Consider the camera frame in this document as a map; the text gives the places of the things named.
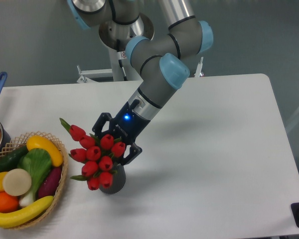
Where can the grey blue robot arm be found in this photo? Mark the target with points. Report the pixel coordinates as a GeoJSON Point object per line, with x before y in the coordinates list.
{"type": "Point", "coordinates": [158, 62]}

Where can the white table clamp bracket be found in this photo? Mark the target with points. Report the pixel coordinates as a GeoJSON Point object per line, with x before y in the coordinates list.
{"type": "Point", "coordinates": [198, 72]}

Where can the beige round disc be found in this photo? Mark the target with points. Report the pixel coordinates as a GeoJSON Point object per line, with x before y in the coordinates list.
{"type": "Point", "coordinates": [17, 182]}

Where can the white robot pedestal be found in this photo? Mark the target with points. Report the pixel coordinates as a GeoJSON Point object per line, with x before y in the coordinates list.
{"type": "Point", "coordinates": [121, 67]}

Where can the dark grey ribbed vase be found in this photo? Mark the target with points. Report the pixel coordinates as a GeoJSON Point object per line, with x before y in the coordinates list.
{"type": "Point", "coordinates": [119, 179]}

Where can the dark green cucumber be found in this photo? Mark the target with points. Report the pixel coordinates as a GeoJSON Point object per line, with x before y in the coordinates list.
{"type": "Point", "coordinates": [11, 160]}

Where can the orange fruit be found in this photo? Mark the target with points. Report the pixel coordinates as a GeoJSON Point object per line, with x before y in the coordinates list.
{"type": "Point", "coordinates": [8, 203]}

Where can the purple sweet potato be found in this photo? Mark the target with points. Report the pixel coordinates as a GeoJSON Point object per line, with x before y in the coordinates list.
{"type": "Point", "coordinates": [50, 184]}

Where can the green bok choy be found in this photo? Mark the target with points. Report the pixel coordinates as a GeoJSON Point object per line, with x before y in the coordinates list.
{"type": "Point", "coordinates": [37, 162]}

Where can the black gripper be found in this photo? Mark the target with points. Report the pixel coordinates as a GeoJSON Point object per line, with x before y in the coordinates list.
{"type": "Point", "coordinates": [127, 124]}

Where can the yellow banana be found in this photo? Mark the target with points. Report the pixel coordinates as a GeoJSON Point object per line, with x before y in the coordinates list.
{"type": "Point", "coordinates": [24, 215]}

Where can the red tulip bouquet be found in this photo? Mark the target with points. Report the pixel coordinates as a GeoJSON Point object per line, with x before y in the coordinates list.
{"type": "Point", "coordinates": [98, 156]}

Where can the woven wicker basket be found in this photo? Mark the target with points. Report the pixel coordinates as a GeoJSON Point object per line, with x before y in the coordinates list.
{"type": "Point", "coordinates": [21, 141]}

